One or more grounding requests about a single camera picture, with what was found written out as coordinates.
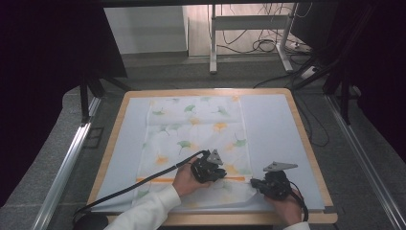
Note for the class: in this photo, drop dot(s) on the wooden framed work board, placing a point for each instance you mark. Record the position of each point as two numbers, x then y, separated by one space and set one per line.
277 127

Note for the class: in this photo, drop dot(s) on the aluminium rail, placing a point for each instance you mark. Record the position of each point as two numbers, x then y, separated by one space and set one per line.
364 156
63 172

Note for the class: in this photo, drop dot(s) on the white leaf-print cloth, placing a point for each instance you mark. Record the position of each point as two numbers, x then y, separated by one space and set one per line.
194 134

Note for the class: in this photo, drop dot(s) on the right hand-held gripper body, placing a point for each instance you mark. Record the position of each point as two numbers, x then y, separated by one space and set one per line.
277 185

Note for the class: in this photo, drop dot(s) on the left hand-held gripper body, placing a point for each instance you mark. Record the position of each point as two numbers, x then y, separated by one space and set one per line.
204 171

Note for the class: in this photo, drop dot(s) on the person's right hand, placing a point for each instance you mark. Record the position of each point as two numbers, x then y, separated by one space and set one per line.
288 209

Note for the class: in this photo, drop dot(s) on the dark curtain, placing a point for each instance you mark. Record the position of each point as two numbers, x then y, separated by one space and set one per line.
383 64
38 80

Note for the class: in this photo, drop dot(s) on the person's left hand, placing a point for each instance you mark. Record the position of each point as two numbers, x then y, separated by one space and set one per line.
185 182

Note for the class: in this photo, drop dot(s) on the white cabinet panel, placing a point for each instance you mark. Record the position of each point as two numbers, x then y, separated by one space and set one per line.
146 28

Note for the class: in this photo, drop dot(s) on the white power strip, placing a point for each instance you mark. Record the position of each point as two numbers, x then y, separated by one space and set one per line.
309 72

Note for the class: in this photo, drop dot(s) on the black round object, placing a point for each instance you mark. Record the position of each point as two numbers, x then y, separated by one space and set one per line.
91 222

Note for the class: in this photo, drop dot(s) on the white metal desk frame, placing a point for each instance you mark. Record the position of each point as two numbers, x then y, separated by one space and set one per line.
247 22

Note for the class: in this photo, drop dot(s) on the dark floor grille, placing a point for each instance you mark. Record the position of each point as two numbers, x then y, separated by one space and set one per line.
94 137

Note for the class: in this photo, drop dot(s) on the black metal stand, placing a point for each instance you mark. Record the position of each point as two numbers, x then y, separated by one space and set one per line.
344 96
84 102

